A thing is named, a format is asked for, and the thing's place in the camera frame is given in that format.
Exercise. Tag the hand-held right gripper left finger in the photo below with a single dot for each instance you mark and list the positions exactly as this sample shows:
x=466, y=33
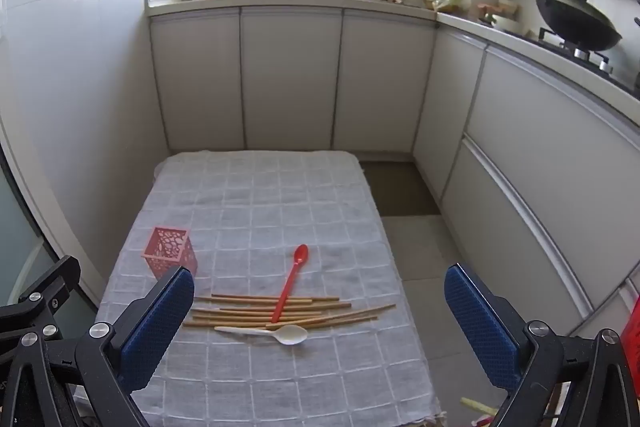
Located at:
x=155, y=332

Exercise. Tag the black wok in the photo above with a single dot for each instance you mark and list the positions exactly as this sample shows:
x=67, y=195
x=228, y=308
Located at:
x=575, y=24

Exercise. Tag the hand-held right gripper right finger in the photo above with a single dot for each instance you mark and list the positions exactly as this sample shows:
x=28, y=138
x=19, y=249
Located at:
x=480, y=332

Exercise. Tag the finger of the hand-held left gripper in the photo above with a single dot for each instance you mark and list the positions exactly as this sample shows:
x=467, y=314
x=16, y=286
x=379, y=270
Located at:
x=45, y=279

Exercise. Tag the pile of wooden chopsticks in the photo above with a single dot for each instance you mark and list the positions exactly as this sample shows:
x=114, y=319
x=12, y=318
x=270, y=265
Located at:
x=250, y=296

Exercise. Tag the red plastic spoon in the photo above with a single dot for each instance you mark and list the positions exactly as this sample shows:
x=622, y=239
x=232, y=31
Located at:
x=287, y=287

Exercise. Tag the plastic bag of food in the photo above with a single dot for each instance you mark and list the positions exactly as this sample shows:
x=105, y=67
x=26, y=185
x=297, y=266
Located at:
x=442, y=1

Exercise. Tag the red plastic object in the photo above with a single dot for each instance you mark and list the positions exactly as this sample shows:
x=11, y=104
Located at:
x=632, y=332

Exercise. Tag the grey checked tablecloth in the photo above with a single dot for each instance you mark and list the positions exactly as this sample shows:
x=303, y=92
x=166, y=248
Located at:
x=260, y=217

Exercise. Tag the white plastic spoon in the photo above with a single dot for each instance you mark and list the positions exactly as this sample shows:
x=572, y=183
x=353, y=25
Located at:
x=290, y=335

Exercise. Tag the pink perforated utensil holder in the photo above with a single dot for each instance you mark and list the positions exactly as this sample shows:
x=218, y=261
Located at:
x=167, y=249

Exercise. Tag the narrow white cabinet door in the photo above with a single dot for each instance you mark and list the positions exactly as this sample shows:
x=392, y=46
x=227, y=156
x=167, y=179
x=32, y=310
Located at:
x=445, y=117

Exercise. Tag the gas stove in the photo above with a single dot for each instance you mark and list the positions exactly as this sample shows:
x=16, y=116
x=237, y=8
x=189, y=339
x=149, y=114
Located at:
x=600, y=63

